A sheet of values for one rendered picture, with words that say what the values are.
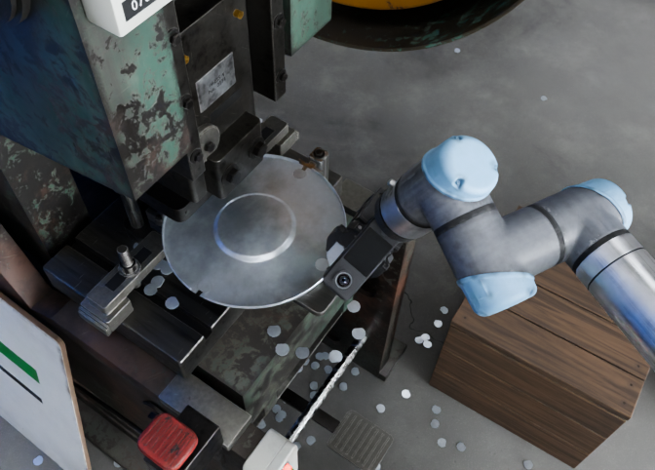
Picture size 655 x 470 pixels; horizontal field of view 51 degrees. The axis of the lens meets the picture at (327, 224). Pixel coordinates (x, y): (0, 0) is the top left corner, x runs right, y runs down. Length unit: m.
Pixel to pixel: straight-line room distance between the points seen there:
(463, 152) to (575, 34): 2.14
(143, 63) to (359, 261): 0.37
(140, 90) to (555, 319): 1.11
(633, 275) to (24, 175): 0.84
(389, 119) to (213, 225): 1.34
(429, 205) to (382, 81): 1.74
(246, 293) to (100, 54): 0.49
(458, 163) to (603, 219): 0.18
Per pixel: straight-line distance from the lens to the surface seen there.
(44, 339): 1.31
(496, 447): 1.80
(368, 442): 1.58
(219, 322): 1.10
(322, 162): 1.15
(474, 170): 0.74
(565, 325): 1.58
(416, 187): 0.77
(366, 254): 0.87
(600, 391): 1.53
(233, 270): 1.04
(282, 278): 1.03
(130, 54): 0.68
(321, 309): 1.00
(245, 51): 0.92
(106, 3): 0.58
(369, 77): 2.49
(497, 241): 0.75
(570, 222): 0.80
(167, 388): 1.12
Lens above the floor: 1.66
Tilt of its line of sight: 54 degrees down
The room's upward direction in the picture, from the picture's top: 2 degrees clockwise
